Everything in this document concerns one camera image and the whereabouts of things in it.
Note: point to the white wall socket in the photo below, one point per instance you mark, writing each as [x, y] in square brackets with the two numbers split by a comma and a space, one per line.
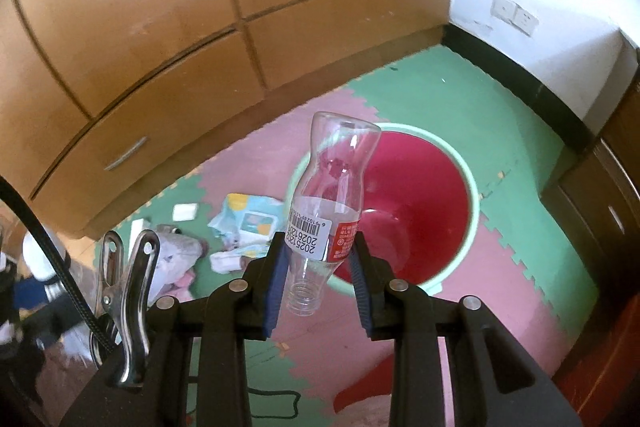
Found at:
[502, 8]
[525, 22]

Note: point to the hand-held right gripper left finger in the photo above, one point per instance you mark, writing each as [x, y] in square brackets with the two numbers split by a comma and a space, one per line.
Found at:
[272, 294]

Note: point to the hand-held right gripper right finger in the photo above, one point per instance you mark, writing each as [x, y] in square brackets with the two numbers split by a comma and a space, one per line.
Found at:
[362, 294]

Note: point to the long white paper box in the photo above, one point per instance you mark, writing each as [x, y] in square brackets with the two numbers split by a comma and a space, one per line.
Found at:
[140, 228]

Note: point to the translucent plastic wrapper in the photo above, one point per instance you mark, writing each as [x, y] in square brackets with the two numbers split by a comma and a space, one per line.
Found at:
[225, 259]

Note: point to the pink bin with green rim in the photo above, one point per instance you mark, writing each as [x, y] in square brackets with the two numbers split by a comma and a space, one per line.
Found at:
[415, 207]

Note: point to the white printed plastic bag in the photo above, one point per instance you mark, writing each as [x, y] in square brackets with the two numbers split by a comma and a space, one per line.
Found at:
[175, 252]

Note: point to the metal spring clamp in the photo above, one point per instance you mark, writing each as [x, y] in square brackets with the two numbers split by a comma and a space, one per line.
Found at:
[132, 307]

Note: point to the small white box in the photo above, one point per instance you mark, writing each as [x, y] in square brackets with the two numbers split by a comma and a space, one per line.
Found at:
[185, 211]

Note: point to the clear plastic bottle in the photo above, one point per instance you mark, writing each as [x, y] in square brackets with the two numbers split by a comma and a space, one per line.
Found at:
[330, 167]

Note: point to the green and pink foam mat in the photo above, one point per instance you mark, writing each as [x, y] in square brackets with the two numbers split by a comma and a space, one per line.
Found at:
[450, 107]

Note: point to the light wooden cabinet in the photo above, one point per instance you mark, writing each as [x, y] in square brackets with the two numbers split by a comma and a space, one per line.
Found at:
[150, 7]

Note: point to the red plastic stool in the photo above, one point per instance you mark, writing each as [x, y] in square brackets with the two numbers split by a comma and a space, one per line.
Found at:
[365, 387]

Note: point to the dark wooden cabinet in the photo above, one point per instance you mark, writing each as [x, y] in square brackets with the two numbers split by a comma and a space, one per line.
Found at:
[600, 197]

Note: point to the light blue wet wipes pack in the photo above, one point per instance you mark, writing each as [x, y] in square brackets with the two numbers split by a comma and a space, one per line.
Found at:
[250, 222]

